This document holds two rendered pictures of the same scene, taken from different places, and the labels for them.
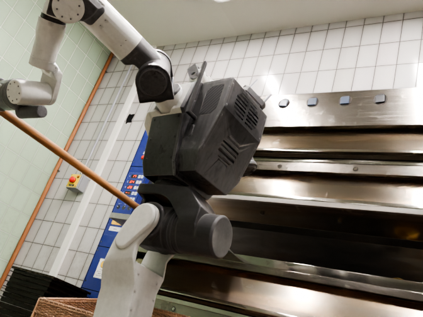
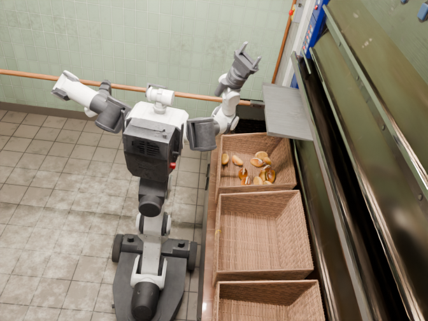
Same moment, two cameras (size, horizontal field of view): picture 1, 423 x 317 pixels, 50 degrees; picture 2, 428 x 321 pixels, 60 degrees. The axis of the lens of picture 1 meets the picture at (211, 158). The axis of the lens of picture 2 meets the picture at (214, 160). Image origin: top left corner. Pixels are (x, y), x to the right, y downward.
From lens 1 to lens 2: 215 cm
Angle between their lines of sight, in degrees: 80
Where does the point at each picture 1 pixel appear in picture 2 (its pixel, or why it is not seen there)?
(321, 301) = (328, 221)
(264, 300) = (314, 192)
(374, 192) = (379, 166)
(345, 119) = (410, 46)
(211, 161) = (139, 171)
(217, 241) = (145, 212)
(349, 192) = (369, 150)
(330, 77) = not seen: outside the picture
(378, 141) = (411, 106)
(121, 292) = not seen: hidden behind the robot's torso
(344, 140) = (397, 79)
